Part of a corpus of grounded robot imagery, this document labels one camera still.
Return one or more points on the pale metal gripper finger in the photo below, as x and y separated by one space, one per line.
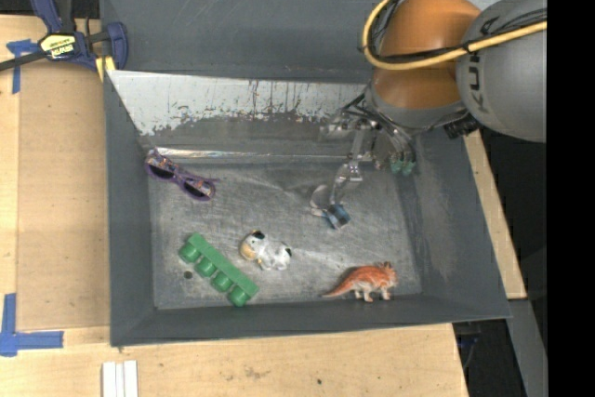
347 179
320 196

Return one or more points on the small blue and black clip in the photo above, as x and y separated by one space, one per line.
339 216

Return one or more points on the grey metal bin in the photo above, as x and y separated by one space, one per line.
279 209

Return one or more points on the white and black toy cow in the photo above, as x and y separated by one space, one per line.
267 252

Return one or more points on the orange toy dinosaur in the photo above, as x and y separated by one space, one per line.
369 280

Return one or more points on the green toy block with pegs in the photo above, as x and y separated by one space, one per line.
218 267

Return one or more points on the purple sunglasses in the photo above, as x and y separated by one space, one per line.
186 181

